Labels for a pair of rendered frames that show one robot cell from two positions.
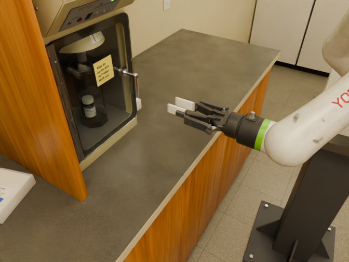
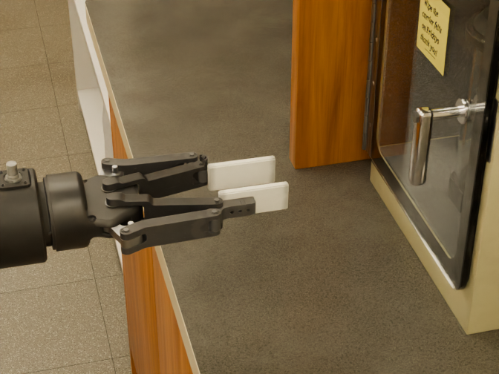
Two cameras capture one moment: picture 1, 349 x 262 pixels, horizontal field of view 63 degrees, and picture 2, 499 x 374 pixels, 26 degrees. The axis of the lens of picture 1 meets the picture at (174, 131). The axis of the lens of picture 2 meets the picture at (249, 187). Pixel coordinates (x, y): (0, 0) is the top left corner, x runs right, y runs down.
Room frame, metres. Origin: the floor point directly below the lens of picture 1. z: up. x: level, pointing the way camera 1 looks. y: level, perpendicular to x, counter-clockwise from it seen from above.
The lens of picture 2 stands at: (1.39, -0.66, 1.75)
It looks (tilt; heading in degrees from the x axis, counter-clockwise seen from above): 34 degrees down; 134
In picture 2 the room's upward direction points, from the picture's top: straight up
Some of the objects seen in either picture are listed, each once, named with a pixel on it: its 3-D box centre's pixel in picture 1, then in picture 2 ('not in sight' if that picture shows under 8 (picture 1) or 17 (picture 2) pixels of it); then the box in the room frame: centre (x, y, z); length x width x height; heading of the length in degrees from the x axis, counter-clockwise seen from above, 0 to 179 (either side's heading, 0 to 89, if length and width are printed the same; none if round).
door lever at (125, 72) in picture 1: (132, 83); (435, 142); (0.86, 0.15, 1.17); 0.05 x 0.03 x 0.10; 58
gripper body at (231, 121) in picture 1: (226, 122); (93, 207); (0.68, -0.15, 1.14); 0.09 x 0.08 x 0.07; 59
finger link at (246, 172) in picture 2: (177, 110); (241, 173); (0.74, -0.01, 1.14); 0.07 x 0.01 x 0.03; 59
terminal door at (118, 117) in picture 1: (102, 89); (425, 70); (0.79, 0.23, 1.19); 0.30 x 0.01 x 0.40; 148
